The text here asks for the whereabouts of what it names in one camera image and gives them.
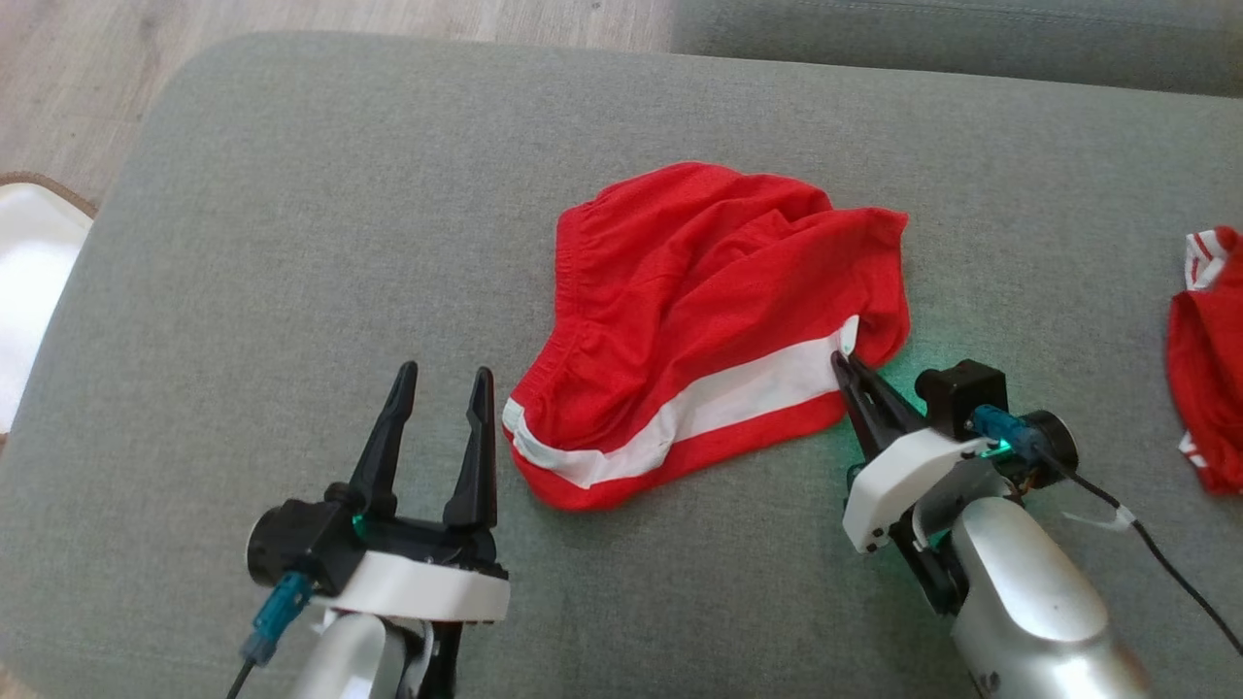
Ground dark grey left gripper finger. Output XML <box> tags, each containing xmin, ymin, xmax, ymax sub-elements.
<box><xmin>347</xmin><ymin>361</ymin><xmax>420</xmax><ymax>517</ymax></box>
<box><xmin>443</xmin><ymin>366</ymin><xmax>499</xmax><ymax>531</ymax></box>

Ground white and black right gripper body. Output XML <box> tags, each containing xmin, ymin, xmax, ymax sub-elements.
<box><xmin>841</xmin><ymin>425</ymin><xmax>1003</xmax><ymax>618</ymax></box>

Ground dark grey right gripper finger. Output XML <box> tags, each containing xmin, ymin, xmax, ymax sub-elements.
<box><xmin>831</xmin><ymin>351</ymin><xmax>925</xmax><ymax>435</ymax></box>
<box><xmin>836</xmin><ymin>373</ymin><xmax>901</xmax><ymax>460</ymax></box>

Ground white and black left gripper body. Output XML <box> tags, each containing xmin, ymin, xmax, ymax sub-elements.
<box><xmin>311</xmin><ymin>510</ymin><xmax>512</xmax><ymax>624</ymax></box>

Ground red shorts with white stripe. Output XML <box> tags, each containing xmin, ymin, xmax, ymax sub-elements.
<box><xmin>501</xmin><ymin>160</ymin><xmax>913</xmax><ymax>514</ymax></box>

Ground large grey sofa seat cushion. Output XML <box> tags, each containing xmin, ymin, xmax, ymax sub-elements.
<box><xmin>0</xmin><ymin>30</ymin><xmax>1243</xmax><ymax>699</ymax></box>

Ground red jersey with striped trim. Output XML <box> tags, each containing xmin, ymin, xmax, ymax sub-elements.
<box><xmin>1166</xmin><ymin>224</ymin><xmax>1243</xmax><ymax>497</ymax></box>

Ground black cable with blue plug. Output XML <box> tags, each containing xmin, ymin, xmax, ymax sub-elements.
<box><xmin>970</xmin><ymin>404</ymin><xmax>1243</xmax><ymax>658</ymax></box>
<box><xmin>224</xmin><ymin>571</ymin><xmax>316</xmax><ymax>699</ymax></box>

